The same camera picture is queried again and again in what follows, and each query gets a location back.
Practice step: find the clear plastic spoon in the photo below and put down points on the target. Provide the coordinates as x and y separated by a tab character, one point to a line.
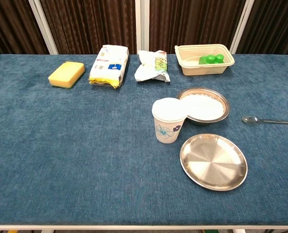
251	120

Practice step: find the white yellow-edged paper package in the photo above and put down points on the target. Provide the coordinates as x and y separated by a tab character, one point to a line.
108	66

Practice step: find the crumpled white snack bag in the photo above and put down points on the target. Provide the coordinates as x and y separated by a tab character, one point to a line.
151	66

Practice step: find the beige plastic food container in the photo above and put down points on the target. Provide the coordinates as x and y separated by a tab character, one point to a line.
202	68

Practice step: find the yellow green-backed sponge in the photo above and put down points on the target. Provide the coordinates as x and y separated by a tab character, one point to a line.
66	74

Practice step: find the white metal frame post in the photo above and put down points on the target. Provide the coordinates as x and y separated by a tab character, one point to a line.
242	25
142	25
44	26

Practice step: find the green toy building block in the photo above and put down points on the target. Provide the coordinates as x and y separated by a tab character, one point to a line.
212	59

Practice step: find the dark brown curtain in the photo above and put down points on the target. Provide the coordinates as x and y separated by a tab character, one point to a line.
90	24

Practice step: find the blue velvet tablecloth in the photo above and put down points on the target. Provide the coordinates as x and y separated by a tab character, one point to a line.
85	150

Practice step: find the round stainless steel plate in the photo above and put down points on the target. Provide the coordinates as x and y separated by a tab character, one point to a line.
213	162

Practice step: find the steel bowl with white powder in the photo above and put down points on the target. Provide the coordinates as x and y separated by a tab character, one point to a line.
202	120

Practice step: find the floral paper cup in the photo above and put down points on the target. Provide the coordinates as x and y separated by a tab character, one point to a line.
166	121

